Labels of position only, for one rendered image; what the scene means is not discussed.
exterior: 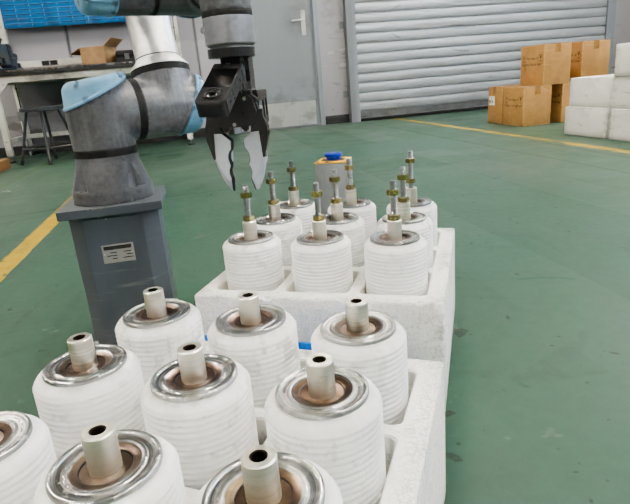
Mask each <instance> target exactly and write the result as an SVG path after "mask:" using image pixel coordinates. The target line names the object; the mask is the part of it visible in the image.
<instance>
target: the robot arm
mask: <svg viewBox="0 0 630 504"><path fill-rule="evenodd" d="M74 2H75V5H76V7H77V9H78V10H79V11H80V12H81V13H82V14H84V15H87V16H102V17H106V18H110V17H113V16H125V19H126V24H127V28H128V32H129V36H130V40H131V44H132V49H133V53H134V57H135V61H136V63H135V65H134V66H133V68H132V69H131V71H130V74H131V78H132V79H126V76H125V75H124V73H123V72H116V73H111V74H106V75H101V76H96V77H91V78H87V79H82V80H77V81H72V82H68V83H66V84H64V85H63V87H62V90H61V94H62V100H63V106H64V108H63V112H65V116H66V121H67V126H68V130H69V135H70V140H71V144H72V149H73V153H74V158H75V173H74V181H73V189H72V196H73V201H74V204H75V205H77V206H84V207H93V206H107V205H115V204H121V203H127V202H132V201H136V200H140V199H143V198H146V197H149V196H151V195H153V194H154V188H153V183H152V181H151V179H150V177H149V175H148V173H147V171H146V169H145V167H144V165H143V163H142V161H141V160H140V158H139V155H138V150H137V144H136V140H144V139H152V138H159V137H167V136H175V135H177V136H181V135H183V134H188V133H193V132H196V131H198V130H199V129H200V128H201V127H202V125H203V123H204V121H205V117H206V125H205V136H206V140H207V143H208V146H209V148H210V151H211V154H212V156H213V159H214V160H215V162H216V165H217V167H218V169H219V171H220V173H221V175H222V177H223V179H224V181H225V182H226V184H227V185H228V187H229V188H230V189H231V190H232V191H235V177H234V174H233V165H234V163H233V149H234V140H233V139H232V138H231V137H229V132H230V130H231V129H232V128H235V127H241V128H242V129H243V130H244V131H248V130H249V126H251V132H250V133H249V134H248V136H247V137H246V138H245V139H244V145H245V149H246V150H247V151H248V152H249V155H250V162H249V165H250V167H251V169H252V178H251V179H252V182H253V184H254V187H255V189H256V190H258V189H259V188H260V186H261V183H262V181H263V179H264V175H265V169H266V162H267V160H268V155H267V145H268V141H269V134H270V130H269V124H268V122H269V113H268V103H267V94H266V89H256V87H255V78H254V68H253V59H252V56H256V55H255V47H254V46H252V45H254V44H255V43H256V40H255V30H254V20H253V15H252V6H251V0H74ZM170 16H178V17H180V18H185V19H195V18H199V17H201V18H202V23H203V27H201V29H200V32H201V34H204V37H205V45H206V47H207V48H210V50H207V53H208V59H209V60H219V59H220V61H221V64H214V65H213V67H212V69H211V71H210V73H209V75H208V76H207V78H206V80H205V82H204V81H203V80H202V78H201V77H200V76H199V75H197V74H195V73H192V74H191V72H190V68H189V64H188V62H187V61H185V60H184V59H183V58H181V57H180V56H179V54H178V49H177V45H176V41H175V36H174V32H173V28H172V23H171V19H170ZM264 98H265V103H264ZM259 100H262V106H263V108H261V109H260V106H259ZM265 107H266V112H265Z"/></svg>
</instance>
